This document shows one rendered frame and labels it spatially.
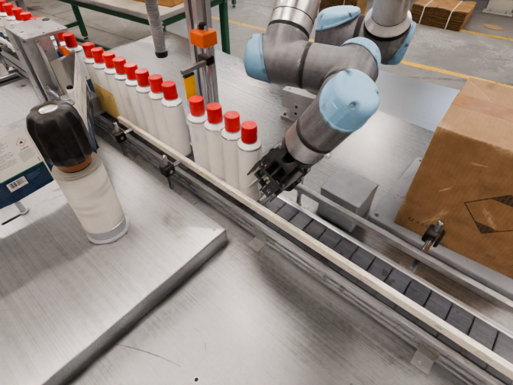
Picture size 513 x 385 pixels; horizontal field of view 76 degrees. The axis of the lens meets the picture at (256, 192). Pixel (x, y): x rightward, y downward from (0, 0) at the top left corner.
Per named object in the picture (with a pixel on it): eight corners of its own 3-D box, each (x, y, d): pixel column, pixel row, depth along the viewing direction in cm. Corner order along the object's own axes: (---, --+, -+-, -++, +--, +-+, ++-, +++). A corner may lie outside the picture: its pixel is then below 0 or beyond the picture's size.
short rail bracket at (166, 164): (165, 190, 88) (155, 155, 80) (173, 185, 90) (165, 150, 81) (172, 196, 87) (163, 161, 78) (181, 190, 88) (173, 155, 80)
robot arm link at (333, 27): (317, 46, 107) (324, -1, 98) (359, 53, 103) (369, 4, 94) (306, 59, 99) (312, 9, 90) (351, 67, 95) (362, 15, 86)
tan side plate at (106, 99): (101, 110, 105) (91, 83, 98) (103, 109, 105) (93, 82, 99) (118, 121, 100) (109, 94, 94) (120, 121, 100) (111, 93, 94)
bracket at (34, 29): (4, 29, 88) (2, 25, 87) (45, 19, 94) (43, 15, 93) (26, 42, 82) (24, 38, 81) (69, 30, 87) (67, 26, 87)
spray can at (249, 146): (235, 197, 79) (230, 125, 65) (249, 186, 82) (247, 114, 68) (251, 208, 77) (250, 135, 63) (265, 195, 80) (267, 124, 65)
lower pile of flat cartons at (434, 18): (406, 21, 424) (411, 3, 409) (419, 11, 455) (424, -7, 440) (459, 32, 397) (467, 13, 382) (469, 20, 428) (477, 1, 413)
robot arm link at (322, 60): (321, 27, 55) (299, 63, 49) (389, 37, 52) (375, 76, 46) (317, 69, 62) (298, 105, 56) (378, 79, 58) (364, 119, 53)
